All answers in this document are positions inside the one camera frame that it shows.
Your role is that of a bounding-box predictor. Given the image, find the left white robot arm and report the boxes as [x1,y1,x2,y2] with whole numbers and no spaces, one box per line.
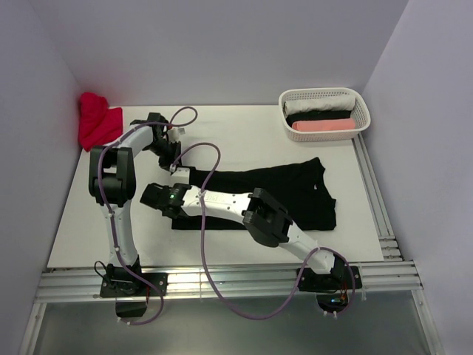
[88,112,181,297]

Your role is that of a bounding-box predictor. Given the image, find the red t-shirt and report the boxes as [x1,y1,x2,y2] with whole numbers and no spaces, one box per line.
[78,92,123,152]

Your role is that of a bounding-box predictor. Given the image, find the aluminium mounting rail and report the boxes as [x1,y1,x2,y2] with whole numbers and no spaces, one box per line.
[33,261,423,303]

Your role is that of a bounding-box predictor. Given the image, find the black t-shirt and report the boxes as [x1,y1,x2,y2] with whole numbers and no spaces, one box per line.
[170,157,338,232]
[285,110,351,126]

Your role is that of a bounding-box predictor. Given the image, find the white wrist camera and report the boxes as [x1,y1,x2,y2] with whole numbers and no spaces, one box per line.
[167,127,186,142]
[170,165,191,185]

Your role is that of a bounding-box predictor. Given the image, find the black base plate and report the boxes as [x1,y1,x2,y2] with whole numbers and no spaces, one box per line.
[99,268,159,319]
[298,266,363,313]

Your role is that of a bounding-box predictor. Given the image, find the white plastic basket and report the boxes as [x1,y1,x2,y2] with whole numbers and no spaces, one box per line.
[279,87,371,142]

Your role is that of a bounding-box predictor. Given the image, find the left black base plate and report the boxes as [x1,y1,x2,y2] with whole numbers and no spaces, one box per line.
[99,268,159,319]

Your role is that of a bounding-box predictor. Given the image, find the rolled white t-shirt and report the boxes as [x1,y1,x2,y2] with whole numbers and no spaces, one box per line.
[284,95,356,115]

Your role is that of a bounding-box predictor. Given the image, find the rolled black t-shirt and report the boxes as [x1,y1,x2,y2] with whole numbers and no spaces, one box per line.
[285,110,351,126]

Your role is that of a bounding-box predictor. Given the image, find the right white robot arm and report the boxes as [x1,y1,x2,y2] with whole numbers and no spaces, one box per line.
[140,183,346,288]

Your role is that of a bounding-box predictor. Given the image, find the rolled pink t-shirt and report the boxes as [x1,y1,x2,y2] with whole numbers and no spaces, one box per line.
[291,118,356,132]

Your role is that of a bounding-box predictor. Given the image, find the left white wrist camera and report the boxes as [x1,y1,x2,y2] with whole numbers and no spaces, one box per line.
[167,127,186,142]

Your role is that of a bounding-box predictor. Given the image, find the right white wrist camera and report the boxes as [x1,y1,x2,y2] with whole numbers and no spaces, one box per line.
[170,165,191,185]

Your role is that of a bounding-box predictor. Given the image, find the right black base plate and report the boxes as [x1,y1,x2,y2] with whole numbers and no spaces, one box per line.
[298,266,363,313]

